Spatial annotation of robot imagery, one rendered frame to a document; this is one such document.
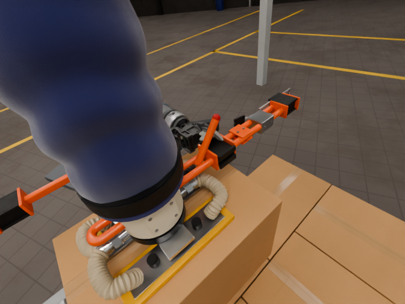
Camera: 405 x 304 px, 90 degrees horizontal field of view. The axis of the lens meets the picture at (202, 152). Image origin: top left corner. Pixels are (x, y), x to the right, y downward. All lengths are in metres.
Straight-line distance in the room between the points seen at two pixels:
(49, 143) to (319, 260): 1.08
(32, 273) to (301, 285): 1.92
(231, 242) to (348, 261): 0.69
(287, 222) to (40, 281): 1.82
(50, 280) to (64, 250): 1.36
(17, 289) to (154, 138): 2.02
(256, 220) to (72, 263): 0.53
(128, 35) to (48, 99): 0.12
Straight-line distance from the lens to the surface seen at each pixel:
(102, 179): 0.36
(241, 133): 0.67
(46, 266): 2.22
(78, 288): 0.69
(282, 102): 0.83
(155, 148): 0.36
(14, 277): 2.36
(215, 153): 0.60
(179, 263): 0.58
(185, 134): 0.67
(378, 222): 1.36
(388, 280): 1.22
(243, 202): 0.67
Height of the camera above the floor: 1.57
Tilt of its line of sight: 41 degrees down
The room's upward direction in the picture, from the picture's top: 10 degrees counter-clockwise
